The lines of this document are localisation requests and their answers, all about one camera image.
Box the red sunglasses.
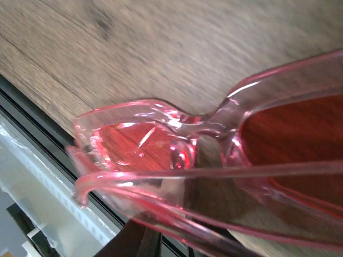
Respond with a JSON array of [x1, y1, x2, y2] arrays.
[[66, 50, 342, 256]]

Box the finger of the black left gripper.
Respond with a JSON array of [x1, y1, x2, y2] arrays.
[[95, 211, 161, 257]]

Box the light blue slotted cable duct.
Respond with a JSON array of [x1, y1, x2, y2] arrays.
[[1, 120, 120, 245]]

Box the black aluminium frame rail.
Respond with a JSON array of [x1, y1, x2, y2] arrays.
[[1, 78, 194, 256]]

